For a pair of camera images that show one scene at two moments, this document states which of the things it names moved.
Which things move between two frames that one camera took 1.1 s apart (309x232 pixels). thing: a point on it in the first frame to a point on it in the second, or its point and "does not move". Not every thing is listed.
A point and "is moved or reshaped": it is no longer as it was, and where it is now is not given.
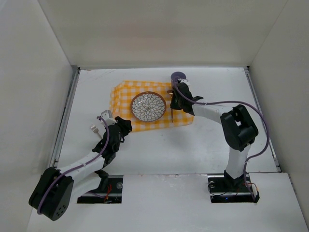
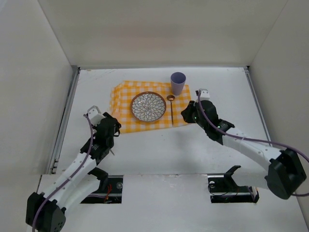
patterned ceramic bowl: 148,106 does not move
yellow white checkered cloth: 122,94 does not move
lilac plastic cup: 175,77 does not move
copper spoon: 171,92 is moved or reshaped
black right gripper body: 175,102 to 189,112
